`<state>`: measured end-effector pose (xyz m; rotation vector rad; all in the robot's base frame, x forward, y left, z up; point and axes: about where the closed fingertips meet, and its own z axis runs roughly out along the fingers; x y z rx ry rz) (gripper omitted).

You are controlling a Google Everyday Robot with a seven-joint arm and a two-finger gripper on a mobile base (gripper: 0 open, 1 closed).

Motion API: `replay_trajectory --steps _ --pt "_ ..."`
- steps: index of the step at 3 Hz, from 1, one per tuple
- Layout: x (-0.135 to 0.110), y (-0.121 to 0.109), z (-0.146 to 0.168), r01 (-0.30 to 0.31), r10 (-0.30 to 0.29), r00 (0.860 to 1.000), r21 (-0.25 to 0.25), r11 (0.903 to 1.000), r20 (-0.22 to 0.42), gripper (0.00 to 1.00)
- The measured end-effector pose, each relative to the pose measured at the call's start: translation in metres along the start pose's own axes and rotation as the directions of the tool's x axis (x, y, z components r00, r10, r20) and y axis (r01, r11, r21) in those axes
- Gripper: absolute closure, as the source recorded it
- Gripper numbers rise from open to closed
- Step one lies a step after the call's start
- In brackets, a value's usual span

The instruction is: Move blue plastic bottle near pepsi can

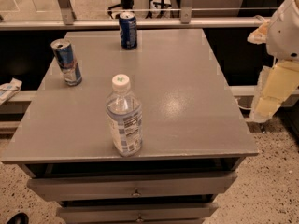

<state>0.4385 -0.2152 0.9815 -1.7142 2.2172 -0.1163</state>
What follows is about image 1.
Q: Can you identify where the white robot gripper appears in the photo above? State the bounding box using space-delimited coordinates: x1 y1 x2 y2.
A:
247 0 299 123

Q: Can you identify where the clear plastic water bottle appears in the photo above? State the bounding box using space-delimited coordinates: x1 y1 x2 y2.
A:
106 74 142 157

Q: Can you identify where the blue pepsi can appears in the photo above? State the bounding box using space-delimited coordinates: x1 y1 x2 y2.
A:
119 11 137 49

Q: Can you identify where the red bull can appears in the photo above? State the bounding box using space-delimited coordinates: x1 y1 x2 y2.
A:
50 39 82 86

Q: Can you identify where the grey drawer cabinet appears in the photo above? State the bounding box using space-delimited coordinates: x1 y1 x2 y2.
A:
2 29 257 224

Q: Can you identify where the upper grey drawer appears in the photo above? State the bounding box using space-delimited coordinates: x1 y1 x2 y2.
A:
27 172 237 201

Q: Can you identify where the grey drawer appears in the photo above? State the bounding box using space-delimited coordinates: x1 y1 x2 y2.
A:
57 203 218 224
27 172 237 201

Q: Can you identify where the lower grey drawer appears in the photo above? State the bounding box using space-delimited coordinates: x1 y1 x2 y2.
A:
57 203 218 224

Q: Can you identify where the white folded cloth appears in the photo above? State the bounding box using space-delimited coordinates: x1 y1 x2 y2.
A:
0 78 22 105

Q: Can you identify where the black round object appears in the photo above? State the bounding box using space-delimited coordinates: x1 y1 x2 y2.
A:
7 213 29 224

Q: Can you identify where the white cable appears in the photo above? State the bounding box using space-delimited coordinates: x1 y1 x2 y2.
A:
235 98 253 112

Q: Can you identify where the metal railing frame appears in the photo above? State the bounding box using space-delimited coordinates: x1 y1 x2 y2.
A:
0 0 269 31

